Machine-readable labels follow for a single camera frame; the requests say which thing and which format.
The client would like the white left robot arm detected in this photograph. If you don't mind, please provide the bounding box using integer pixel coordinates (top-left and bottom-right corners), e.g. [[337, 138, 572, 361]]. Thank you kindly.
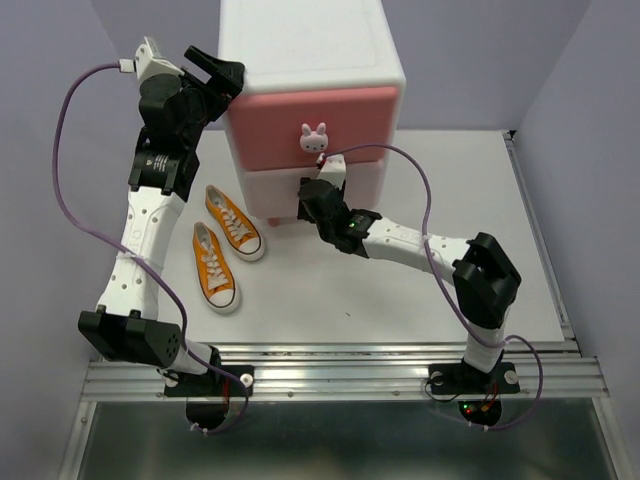
[[78, 43, 250, 397]]

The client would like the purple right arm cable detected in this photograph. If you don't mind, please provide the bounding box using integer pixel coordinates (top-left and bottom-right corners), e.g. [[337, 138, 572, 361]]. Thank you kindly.
[[324, 142, 546, 432]]

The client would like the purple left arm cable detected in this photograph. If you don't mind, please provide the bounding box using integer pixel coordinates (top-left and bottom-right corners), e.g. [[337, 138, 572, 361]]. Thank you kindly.
[[53, 59, 250, 435]]

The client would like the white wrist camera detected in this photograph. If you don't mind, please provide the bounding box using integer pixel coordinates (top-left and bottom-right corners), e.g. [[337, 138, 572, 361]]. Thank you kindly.
[[118, 36, 183, 84], [316, 153, 347, 190]]

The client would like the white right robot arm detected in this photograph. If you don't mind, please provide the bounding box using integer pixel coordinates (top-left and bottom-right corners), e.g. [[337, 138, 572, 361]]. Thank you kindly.
[[298, 179, 522, 395]]

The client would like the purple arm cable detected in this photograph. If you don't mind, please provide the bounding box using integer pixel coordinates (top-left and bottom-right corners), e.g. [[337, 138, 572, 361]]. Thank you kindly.
[[324, 142, 546, 432], [53, 59, 250, 435]]

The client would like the orange sneaker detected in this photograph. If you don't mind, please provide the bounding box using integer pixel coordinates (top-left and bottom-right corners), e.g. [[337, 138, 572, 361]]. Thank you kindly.
[[205, 185, 265, 262], [192, 222, 241, 315]]

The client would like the light pink drawer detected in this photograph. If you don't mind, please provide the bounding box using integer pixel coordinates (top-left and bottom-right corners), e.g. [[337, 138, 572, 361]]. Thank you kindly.
[[237, 160, 387, 220]]

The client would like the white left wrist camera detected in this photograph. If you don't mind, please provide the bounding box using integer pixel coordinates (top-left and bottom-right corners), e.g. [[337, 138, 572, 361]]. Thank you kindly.
[[118, 36, 183, 84]]

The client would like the orange sneaker front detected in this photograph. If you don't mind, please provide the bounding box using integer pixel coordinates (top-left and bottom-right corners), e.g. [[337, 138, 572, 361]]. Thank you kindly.
[[192, 222, 241, 315]]

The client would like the white cabinet frame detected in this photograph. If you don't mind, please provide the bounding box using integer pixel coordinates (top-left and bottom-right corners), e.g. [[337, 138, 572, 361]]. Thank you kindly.
[[218, 1, 406, 172]]

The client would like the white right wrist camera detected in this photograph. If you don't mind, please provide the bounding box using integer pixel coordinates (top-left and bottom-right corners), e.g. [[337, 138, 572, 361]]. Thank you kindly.
[[316, 153, 347, 190]]

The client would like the aluminium mounting rail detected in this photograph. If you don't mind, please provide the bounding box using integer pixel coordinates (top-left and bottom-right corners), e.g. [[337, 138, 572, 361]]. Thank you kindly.
[[81, 340, 609, 402]]

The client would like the dark pink drawer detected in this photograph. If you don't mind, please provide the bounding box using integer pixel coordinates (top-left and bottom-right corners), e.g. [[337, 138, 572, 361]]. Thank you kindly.
[[227, 86, 399, 171]]

